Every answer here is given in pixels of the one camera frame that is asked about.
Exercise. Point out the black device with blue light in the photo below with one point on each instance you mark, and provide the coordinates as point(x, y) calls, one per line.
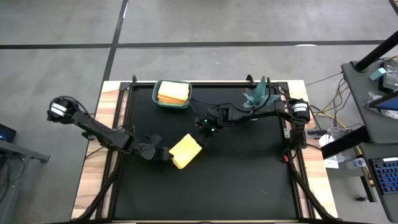
point(7, 133)

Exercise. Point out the yellow microfiber towel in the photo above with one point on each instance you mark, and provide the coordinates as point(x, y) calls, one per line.
point(174, 90)
point(186, 151)

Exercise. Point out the white papers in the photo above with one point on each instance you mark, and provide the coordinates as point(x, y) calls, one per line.
point(329, 158)

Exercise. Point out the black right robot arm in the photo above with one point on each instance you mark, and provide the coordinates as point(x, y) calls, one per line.
point(267, 110)

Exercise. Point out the black aluminium rig frame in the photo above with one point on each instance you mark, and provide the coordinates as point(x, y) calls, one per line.
point(122, 186)

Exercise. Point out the black box device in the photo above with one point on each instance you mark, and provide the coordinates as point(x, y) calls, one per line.
point(390, 76)

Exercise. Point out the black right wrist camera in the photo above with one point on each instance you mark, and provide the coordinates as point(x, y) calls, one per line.
point(225, 112)

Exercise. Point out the teal plastic bin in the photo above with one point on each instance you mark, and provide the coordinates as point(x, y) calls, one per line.
point(154, 93)

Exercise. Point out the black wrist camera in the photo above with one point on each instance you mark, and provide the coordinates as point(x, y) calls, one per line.
point(146, 149)
point(225, 112)

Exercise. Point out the black pole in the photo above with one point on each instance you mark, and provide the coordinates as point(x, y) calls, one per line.
point(373, 54)

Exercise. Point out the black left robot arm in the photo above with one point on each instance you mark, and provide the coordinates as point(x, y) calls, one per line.
point(99, 130)

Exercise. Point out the keyboard with blue keys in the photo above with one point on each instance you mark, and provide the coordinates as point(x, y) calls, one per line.
point(387, 175)

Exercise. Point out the small teal box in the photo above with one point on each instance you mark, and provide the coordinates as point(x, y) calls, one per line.
point(377, 74)

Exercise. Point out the dark orange microfiber towel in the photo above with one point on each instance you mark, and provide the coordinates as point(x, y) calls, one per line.
point(169, 100)

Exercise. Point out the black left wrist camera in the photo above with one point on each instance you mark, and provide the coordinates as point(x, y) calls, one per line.
point(146, 149)

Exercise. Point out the green snake plant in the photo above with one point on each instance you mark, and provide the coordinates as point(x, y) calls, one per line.
point(259, 93)

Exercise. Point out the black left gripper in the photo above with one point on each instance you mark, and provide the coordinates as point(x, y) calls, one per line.
point(157, 149)

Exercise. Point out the grey side desk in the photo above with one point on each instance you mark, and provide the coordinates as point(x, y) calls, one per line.
point(367, 124)

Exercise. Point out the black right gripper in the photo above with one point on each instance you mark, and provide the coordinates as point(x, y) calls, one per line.
point(206, 123)

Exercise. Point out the clear plastic bottle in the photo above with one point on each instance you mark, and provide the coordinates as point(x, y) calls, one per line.
point(357, 163)

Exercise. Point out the dark tablet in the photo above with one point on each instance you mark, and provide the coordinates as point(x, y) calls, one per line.
point(387, 102)

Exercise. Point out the grey metal stand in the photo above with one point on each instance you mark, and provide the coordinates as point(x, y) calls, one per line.
point(18, 155)

